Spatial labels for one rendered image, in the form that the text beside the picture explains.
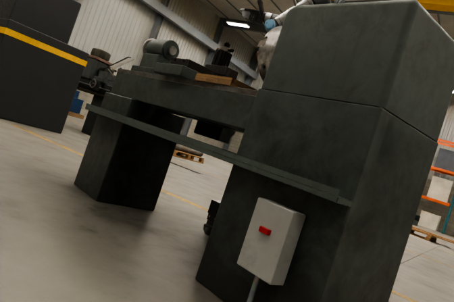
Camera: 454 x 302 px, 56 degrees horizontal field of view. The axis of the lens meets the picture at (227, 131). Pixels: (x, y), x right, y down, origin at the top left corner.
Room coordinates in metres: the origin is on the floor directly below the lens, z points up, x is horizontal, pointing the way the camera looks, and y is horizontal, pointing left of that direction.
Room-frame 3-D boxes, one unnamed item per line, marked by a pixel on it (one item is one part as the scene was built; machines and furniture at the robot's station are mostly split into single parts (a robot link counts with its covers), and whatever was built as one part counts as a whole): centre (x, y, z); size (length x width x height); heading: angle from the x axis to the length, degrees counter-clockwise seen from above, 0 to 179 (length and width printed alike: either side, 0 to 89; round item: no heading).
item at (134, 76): (2.35, 0.06, 0.77); 2.10 x 0.34 x 0.18; 41
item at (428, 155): (1.79, -0.44, 0.43); 0.60 x 0.48 x 0.86; 41
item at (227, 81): (2.30, 0.02, 0.89); 0.36 x 0.30 x 0.04; 131
